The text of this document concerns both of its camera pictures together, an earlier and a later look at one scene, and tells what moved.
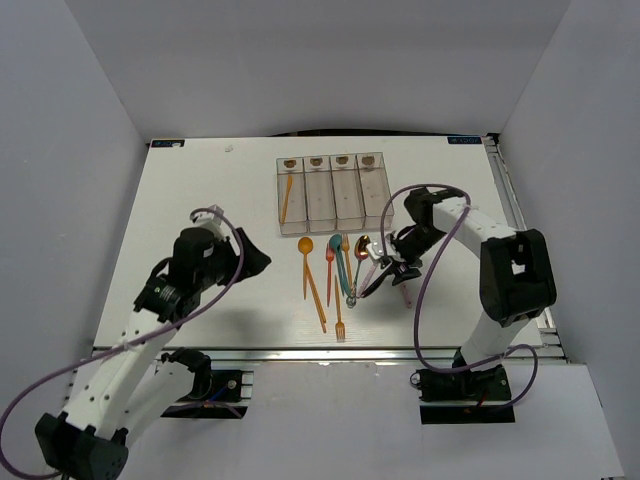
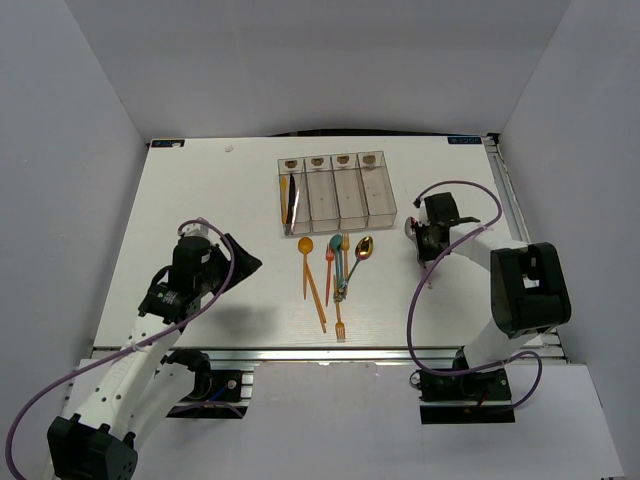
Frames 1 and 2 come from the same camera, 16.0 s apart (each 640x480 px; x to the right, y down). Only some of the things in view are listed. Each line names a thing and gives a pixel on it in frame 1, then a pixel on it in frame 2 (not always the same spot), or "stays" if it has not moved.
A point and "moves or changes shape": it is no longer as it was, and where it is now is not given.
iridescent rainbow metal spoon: (360, 253) moves or changes shape
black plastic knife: (376, 283) to (292, 200)
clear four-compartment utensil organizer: (331, 192) stays
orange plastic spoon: (305, 245) stays
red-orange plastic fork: (329, 257) stays
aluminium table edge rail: (334, 354) stays
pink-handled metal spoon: (406, 293) moves or changes shape
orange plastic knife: (290, 179) moves or changes shape
